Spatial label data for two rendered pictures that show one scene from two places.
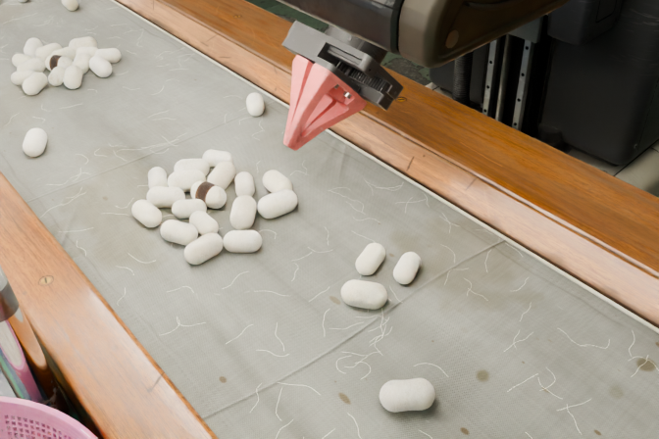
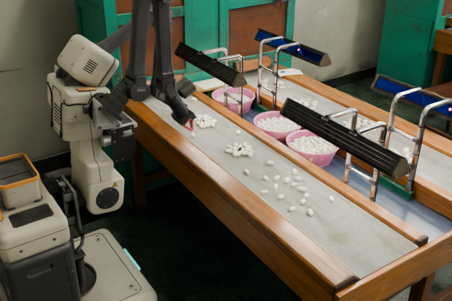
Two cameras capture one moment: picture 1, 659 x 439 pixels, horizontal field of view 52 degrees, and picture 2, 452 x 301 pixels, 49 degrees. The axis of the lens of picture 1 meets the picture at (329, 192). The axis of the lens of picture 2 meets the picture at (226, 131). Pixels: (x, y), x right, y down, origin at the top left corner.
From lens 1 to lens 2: 306 cm
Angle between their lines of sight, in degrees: 115
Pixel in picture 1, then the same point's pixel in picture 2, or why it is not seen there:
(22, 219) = (233, 117)
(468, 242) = (165, 115)
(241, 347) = (201, 110)
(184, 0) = (207, 160)
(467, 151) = (158, 119)
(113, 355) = (216, 105)
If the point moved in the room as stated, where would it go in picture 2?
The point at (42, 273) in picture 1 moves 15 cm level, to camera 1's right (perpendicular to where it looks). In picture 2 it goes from (227, 112) to (201, 111)
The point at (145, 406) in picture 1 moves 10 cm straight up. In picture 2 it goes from (212, 102) to (212, 87)
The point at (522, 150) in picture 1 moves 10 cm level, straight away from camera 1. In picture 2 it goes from (148, 119) to (138, 125)
